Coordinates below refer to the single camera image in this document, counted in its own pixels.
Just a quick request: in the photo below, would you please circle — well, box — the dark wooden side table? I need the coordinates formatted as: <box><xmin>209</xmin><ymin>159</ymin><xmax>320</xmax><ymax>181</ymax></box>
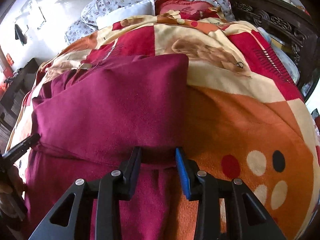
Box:
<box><xmin>1</xmin><ymin>58</ymin><xmax>39</xmax><ymax>153</ymax></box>

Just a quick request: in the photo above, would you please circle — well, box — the orange red patterned blanket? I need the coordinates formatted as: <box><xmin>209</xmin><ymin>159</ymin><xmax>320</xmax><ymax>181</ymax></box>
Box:
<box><xmin>10</xmin><ymin>11</ymin><xmax>319</xmax><ymax>239</ymax></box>

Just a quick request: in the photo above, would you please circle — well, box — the white pillow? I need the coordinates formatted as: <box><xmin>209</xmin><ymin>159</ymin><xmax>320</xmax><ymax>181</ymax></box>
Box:
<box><xmin>96</xmin><ymin>0</ymin><xmax>155</xmax><ymax>30</ymax></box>

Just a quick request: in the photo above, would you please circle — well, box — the maroon t-shirt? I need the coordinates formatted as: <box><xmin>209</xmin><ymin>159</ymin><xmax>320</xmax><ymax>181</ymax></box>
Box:
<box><xmin>22</xmin><ymin>54</ymin><xmax>189</xmax><ymax>239</ymax></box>

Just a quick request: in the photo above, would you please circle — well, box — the left hand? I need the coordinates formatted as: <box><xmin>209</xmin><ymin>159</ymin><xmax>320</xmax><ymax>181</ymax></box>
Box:
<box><xmin>1</xmin><ymin>165</ymin><xmax>28</xmax><ymax>221</ymax></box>

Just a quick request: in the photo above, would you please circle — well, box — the red pillow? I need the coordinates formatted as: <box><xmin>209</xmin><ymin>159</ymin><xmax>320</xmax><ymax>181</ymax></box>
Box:
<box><xmin>155</xmin><ymin>0</ymin><xmax>224</xmax><ymax>21</ymax></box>

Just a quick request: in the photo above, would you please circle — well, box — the dark hanging garment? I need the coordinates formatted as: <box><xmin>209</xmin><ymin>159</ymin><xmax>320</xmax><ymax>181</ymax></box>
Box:
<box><xmin>15</xmin><ymin>24</ymin><xmax>27</xmax><ymax>45</ymax></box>

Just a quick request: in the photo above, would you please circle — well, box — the dark carved wooden headboard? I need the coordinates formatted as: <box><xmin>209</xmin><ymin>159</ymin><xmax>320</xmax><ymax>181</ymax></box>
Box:
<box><xmin>229</xmin><ymin>0</ymin><xmax>319</xmax><ymax>100</ymax></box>

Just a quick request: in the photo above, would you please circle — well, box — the red wall decoration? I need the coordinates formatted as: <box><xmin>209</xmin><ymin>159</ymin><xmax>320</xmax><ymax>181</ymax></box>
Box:
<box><xmin>0</xmin><ymin>50</ymin><xmax>13</xmax><ymax>92</ymax></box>

